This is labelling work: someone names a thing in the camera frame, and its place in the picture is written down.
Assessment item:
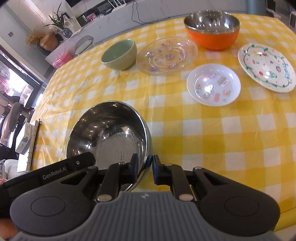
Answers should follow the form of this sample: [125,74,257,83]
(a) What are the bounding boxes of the orange steel mixing bowl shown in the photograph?
[184,10,240,51]

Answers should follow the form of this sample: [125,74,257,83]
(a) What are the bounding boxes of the white box with label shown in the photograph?
[16,122,33,155]

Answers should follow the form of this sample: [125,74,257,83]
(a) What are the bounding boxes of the yellow checkered tablecloth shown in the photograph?
[31,14,295,230]

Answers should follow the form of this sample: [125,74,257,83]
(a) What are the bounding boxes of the black power cable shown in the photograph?
[130,0,153,25]

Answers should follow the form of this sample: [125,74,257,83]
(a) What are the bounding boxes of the blue vase with plant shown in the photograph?
[45,3,73,39]

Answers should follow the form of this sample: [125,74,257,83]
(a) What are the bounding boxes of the pink box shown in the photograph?
[53,52,72,68]

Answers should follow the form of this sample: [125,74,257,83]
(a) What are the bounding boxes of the green ceramic bowl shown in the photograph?
[101,39,137,71]

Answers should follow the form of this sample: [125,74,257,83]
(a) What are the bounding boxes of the small white sticker plate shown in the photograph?
[187,64,241,107]

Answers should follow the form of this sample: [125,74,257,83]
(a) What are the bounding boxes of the brown vase dried flowers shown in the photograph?
[25,31,59,52]

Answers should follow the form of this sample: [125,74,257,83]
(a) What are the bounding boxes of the clear glass patterned plate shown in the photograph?
[136,36,198,75]

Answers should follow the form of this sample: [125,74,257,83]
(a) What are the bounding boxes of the white painted fruit plate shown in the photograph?
[237,43,295,93]

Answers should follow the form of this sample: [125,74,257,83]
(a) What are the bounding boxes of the stainless steel bowl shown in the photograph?
[66,101,153,191]

